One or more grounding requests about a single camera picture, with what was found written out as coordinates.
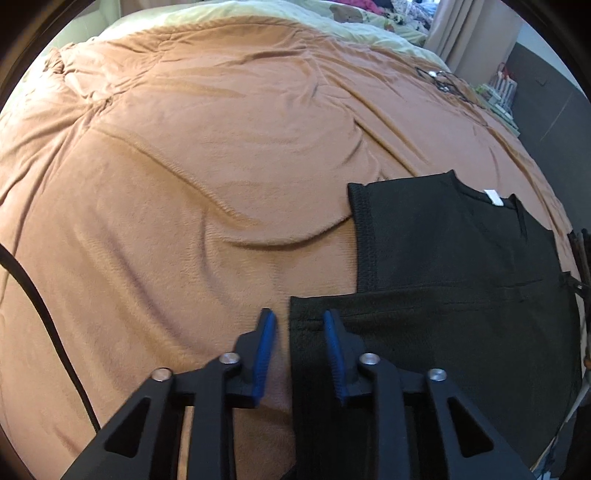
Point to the black t-shirt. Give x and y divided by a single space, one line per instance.
443 277

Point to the beige curtain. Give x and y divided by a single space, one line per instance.
466 27

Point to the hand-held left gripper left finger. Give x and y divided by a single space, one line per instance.
265 355

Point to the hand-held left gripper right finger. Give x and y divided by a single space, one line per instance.
334 355

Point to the striped paper bag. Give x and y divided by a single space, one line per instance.
503 87

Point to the pale green quilt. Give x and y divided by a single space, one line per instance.
207 11

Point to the orange blanket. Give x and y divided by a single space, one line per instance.
184 161

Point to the pale green nightstand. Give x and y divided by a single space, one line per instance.
505 115

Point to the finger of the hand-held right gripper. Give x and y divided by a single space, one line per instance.
576 282

